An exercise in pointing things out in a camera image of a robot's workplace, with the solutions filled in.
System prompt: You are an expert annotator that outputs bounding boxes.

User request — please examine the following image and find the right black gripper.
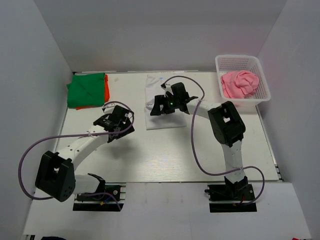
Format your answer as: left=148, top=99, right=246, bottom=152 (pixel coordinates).
left=151, top=94, right=180, bottom=116

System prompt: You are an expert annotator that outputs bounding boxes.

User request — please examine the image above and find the white t shirt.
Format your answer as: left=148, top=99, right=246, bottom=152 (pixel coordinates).
left=144, top=74, right=187, bottom=130

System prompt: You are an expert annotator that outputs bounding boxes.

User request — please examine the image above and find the pink t shirt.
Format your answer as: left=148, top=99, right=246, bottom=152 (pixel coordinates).
left=220, top=70, right=260, bottom=99

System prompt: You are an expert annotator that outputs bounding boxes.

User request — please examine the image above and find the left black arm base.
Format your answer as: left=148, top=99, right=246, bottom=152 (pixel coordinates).
left=72, top=183, right=126, bottom=212

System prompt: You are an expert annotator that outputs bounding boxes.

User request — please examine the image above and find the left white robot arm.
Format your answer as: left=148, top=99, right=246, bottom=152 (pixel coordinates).
left=35, top=105, right=135, bottom=202

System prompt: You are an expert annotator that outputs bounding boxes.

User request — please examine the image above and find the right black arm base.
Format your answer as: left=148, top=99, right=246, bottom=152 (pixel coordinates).
left=204, top=184, right=257, bottom=213

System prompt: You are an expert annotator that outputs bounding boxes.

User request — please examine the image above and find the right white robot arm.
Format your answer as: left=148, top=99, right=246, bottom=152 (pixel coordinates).
left=150, top=82, right=248, bottom=200

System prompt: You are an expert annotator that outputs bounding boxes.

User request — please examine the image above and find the orange folded t shirt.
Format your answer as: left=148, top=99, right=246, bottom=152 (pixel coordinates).
left=75, top=74, right=110, bottom=110

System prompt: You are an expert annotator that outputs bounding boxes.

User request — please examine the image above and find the green folded t shirt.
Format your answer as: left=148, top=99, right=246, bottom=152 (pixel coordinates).
left=67, top=73, right=105, bottom=109

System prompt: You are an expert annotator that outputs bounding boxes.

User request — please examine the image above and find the white plastic basket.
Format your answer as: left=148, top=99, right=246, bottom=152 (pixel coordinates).
left=215, top=54, right=271, bottom=107

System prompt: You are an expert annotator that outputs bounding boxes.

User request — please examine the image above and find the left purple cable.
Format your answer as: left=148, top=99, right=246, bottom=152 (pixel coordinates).
left=17, top=101, right=135, bottom=211

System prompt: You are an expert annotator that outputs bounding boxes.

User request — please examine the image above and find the purple cable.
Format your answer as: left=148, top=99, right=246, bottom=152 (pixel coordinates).
left=17, top=101, right=135, bottom=211
left=161, top=75, right=266, bottom=206

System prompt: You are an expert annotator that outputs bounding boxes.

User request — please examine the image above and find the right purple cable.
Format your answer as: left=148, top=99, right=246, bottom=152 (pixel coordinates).
left=161, top=75, right=266, bottom=206

